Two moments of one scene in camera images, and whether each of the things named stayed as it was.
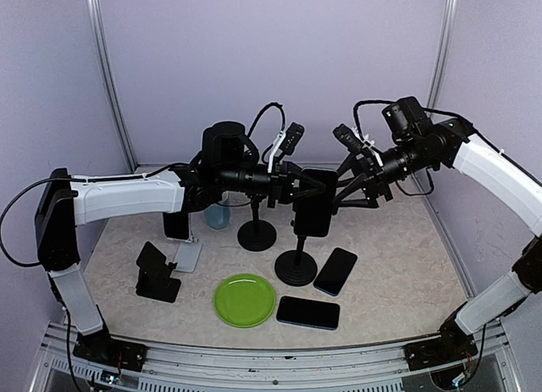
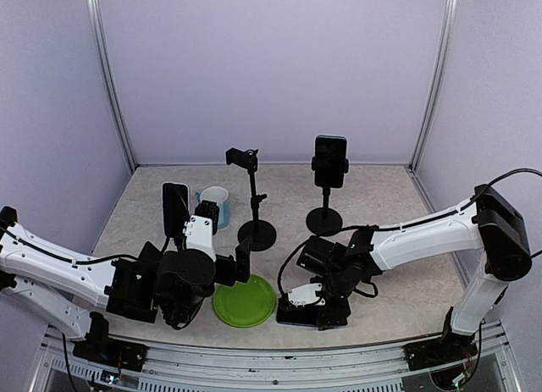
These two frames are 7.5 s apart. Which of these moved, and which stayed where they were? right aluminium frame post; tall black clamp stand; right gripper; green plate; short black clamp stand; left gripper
Moved: short black clamp stand; right gripper; left gripper
Stayed: tall black clamp stand; green plate; right aluminium frame post
